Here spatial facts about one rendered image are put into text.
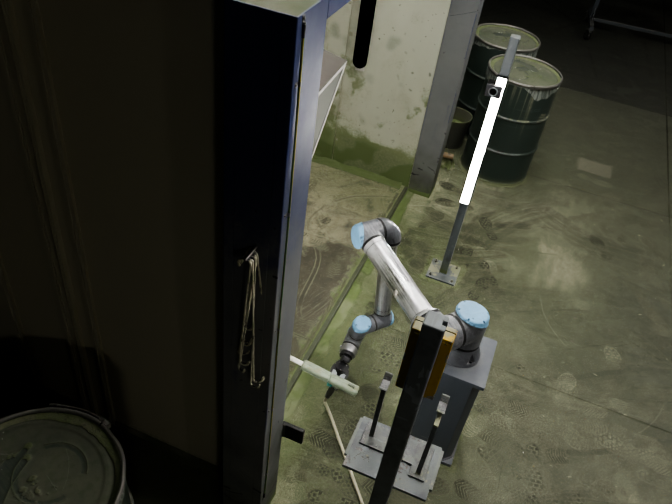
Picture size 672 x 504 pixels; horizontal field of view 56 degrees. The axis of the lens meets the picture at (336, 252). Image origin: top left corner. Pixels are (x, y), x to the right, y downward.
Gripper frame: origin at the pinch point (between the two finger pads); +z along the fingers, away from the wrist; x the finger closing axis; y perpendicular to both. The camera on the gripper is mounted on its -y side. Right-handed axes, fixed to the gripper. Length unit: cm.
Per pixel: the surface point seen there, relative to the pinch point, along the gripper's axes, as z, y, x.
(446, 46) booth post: -230, -54, 24
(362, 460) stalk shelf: 60, -73, -15
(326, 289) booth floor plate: -76, 37, 26
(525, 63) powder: -315, -18, -36
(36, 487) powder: 113, -71, 76
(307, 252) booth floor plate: -103, 47, 48
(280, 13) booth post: 34, -209, 56
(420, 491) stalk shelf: 62, -78, -37
